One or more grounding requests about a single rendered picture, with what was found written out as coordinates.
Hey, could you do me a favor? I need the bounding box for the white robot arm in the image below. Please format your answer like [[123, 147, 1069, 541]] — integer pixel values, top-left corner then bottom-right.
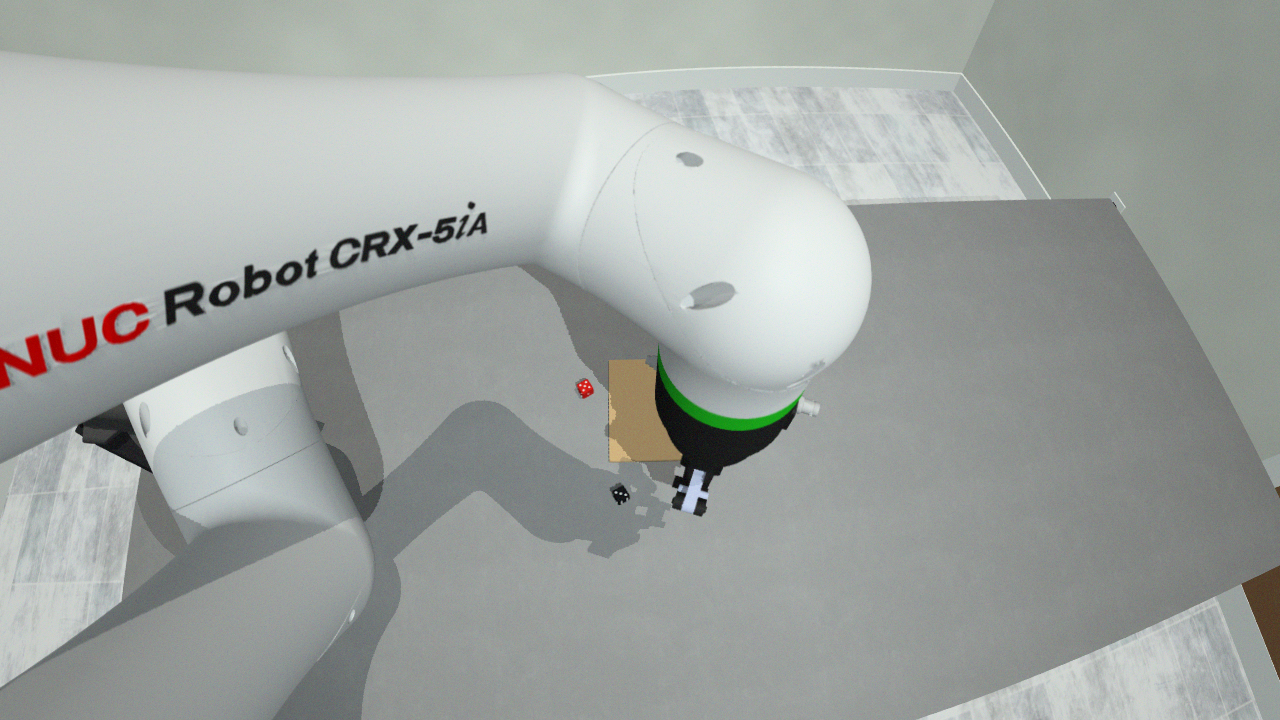
[[0, 51, 872, 720]]

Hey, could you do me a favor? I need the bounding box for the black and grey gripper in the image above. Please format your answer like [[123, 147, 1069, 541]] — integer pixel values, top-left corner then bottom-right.
[[667, 432, 746, 518]]

